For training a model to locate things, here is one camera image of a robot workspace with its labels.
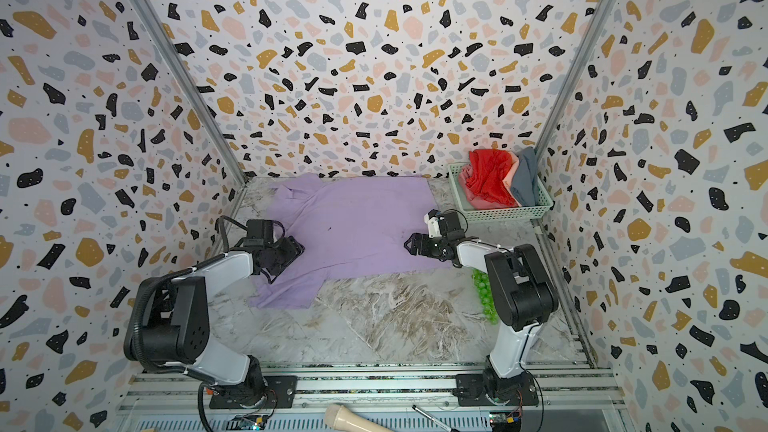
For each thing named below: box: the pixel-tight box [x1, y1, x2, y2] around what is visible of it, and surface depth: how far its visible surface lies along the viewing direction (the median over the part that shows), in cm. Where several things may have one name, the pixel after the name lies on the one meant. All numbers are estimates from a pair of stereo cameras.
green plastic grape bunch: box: [471, 268, 499, 325], surface depth 89 cm
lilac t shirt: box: [251, 174, 450, 310], surface depth 109 cm
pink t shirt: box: [459, 151, 522, 210], surface depth 112 cm
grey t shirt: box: [511, 146, 539, 207], surface depth 111 cm
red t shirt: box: [465, 148, 519, 208], surface depth 112 cm
